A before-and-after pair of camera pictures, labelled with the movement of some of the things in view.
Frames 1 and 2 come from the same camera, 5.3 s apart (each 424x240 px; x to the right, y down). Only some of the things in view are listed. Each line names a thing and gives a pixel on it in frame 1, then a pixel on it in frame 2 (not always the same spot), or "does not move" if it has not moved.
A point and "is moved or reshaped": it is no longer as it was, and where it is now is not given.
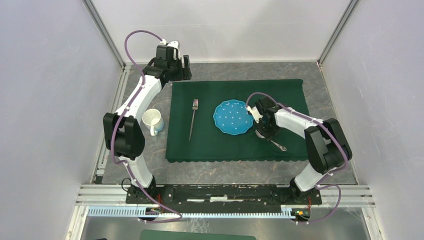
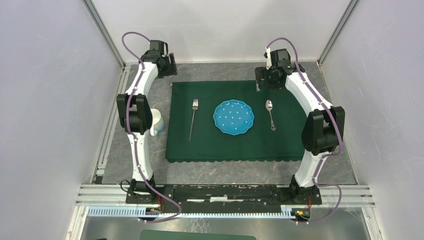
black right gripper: [268, 135] -> [262, 72]
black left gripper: [184, 74] -> [171, 69]
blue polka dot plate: [232, 117] does not move
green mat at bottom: [149, 234] does not move
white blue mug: [153, 119] does not move
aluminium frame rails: [115, 195] does not move
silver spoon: [259, 135] is moved or reshaped
